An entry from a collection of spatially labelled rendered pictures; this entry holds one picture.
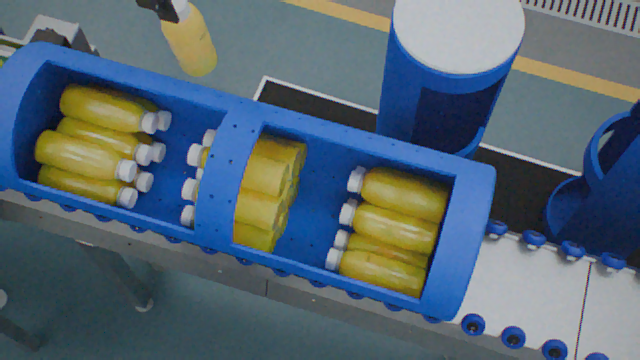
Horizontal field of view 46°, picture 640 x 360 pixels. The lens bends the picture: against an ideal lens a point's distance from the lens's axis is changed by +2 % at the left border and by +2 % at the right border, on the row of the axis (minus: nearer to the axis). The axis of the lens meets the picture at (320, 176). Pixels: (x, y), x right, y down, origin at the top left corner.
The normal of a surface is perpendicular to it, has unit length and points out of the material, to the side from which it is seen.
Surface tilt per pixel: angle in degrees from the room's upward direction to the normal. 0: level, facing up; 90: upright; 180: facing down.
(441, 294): 63
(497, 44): 0
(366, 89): 0
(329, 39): 0
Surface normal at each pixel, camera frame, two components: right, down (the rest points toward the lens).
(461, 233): -0.10, -0.13
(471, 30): 0.00, -0.42
